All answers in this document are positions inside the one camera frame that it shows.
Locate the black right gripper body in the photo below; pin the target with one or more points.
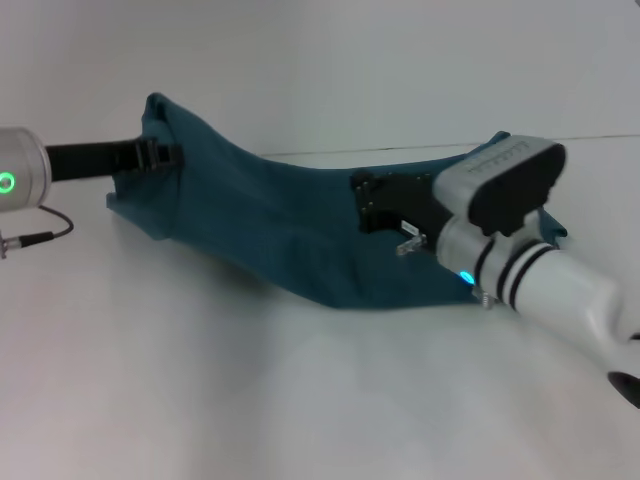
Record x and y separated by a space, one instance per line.
400 200

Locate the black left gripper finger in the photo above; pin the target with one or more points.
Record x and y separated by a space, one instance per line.
150 155

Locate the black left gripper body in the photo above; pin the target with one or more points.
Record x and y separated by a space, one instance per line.
80 160

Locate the teal t-shirt with FREE print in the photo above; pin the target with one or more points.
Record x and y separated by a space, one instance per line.
300 225

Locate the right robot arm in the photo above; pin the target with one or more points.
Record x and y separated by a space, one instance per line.
550 285

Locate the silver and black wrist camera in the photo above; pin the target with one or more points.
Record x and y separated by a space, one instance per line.
500 170

